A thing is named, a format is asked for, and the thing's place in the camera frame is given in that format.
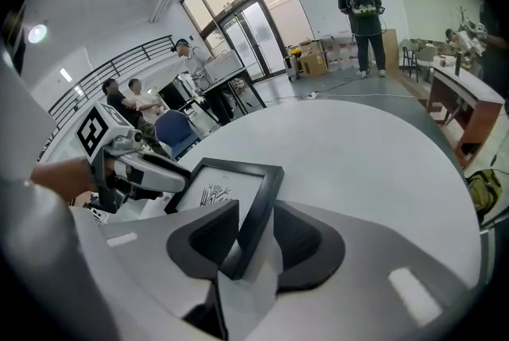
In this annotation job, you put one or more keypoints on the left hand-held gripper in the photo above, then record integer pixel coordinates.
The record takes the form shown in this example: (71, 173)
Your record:
(93, 130)

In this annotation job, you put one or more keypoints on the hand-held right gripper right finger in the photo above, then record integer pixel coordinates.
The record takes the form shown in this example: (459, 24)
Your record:
(350, 264)

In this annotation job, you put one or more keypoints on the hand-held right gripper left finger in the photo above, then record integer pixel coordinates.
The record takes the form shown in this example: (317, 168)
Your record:
(159, 252)

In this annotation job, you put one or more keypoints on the black picture frame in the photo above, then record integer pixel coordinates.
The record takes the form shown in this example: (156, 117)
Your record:
(226, 182)

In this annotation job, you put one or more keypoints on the person's left forearm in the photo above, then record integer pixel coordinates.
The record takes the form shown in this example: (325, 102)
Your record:
(63, 178)

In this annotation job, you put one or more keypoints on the round white table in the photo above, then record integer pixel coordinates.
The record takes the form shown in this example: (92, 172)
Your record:
(358, 172)

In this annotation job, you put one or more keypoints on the blue chair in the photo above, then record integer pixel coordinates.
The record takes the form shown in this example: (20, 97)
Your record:
(177, 130)

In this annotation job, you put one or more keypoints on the short black mezzanine railing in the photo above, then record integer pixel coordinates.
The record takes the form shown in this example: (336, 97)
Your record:
(115, 67)

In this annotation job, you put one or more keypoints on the white crate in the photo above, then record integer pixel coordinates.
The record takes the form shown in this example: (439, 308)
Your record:
(224, 65)

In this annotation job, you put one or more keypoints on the glass entrance door with windows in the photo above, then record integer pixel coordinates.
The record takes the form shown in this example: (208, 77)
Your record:
(254, 29)

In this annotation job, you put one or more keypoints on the round ceiling light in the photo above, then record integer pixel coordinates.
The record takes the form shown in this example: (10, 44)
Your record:
(37, 33)

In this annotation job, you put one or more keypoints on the brown cardboard box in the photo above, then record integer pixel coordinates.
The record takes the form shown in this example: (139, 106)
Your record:
(314, 61)

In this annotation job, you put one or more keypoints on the stack of white cartons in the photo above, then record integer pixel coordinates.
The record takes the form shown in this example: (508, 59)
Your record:
(344, 53)

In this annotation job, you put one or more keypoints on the brown desk with white top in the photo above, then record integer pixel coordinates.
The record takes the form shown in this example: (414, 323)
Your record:
(469, 85)

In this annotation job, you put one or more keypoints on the tall cardboard box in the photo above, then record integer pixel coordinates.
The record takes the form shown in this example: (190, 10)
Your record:
(391, 49)

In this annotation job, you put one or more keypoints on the white dining chair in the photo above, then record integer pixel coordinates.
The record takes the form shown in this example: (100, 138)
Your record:
(419, 55)

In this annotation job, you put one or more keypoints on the black green backpack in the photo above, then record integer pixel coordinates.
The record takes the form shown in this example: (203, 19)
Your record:
(362, 1)

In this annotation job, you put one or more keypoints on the black work table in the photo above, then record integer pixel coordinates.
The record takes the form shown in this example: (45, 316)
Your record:
(226, 79)

